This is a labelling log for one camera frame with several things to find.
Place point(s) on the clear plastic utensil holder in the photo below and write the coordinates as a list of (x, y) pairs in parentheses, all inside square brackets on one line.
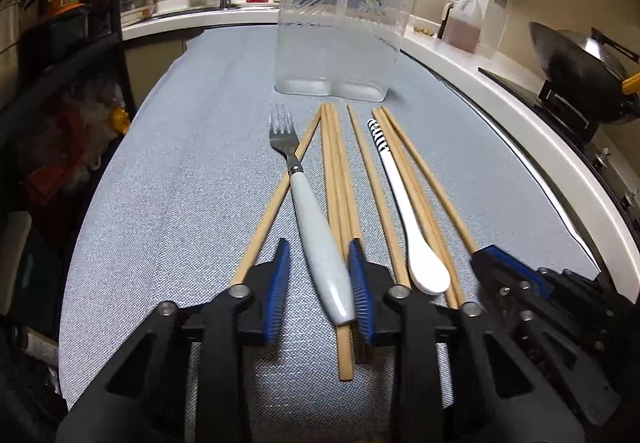
[(339, 48)]

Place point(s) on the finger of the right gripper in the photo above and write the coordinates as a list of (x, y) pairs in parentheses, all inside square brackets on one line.
[(492, 262)]

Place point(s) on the fork with white handle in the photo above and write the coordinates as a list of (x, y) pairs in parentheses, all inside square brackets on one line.
[(329, 274)]

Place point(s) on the wooden chopstick crossing fork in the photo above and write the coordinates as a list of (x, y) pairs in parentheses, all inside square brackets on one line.
[(282, 127)]

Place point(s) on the black wok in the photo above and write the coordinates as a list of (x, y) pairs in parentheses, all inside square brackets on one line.
[(585, 74)]

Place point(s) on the oil jug with yellow cap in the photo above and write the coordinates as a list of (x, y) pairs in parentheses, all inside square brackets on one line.
[(461, 23)]

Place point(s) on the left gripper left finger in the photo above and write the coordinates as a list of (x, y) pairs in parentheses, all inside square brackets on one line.
[(139, 394)]

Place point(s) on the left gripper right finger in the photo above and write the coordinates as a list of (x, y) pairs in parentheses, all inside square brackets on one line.
[(458, 376)]

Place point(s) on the grey textured table mat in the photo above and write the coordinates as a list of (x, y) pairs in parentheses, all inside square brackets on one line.
[(170, 221)]

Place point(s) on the white ceramic spoon striped handle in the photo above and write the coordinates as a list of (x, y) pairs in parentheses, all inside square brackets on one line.
[(427, 272)]

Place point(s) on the black induction cooktop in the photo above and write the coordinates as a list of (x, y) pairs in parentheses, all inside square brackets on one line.
[(591, 145)]

